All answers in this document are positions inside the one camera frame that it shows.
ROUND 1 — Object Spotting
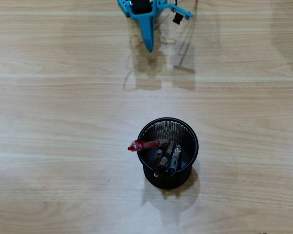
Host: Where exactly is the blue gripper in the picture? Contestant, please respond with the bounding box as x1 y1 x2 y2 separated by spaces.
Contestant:
129 0 157 53

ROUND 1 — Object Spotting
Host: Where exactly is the red and white pen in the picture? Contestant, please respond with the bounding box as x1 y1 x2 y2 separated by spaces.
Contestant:
127 138 171 152

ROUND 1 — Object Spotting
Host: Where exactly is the clear pen with gray grip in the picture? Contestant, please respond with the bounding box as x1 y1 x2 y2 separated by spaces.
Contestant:
169 144 182 176

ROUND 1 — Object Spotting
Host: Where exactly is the black gel pen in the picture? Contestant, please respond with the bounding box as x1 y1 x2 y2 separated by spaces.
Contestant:
153 149 164 177

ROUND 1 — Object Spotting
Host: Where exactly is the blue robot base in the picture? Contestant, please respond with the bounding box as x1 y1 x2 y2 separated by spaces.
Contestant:
117 0 133 18

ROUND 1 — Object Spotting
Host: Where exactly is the black mesh pen holder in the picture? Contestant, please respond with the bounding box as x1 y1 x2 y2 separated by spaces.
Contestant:
136 117 200 190

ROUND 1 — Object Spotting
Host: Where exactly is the wrist camera on blue mount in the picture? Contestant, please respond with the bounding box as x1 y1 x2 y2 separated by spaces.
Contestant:
169 2 194 25

